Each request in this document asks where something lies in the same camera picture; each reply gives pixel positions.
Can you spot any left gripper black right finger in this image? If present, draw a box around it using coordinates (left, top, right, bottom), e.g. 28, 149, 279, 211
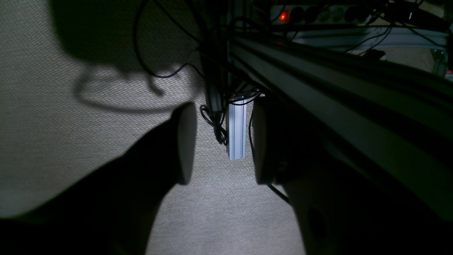
252, 97, 452, 255

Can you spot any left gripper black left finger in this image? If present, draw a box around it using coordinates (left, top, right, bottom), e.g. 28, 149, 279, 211
1, 102, 197, 255

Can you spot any aluminium table leg profile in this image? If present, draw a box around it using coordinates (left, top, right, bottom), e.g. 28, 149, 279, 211
226, 97, 247, 160

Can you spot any white power strip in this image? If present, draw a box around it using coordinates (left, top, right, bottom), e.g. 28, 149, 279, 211
270, 3, 379, 26

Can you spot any aluminium frame rail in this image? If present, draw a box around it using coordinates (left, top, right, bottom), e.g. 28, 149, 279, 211
230, 35, 452, 223

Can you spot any black cable loop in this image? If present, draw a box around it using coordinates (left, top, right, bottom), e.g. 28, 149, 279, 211
133, 0, 206, 79

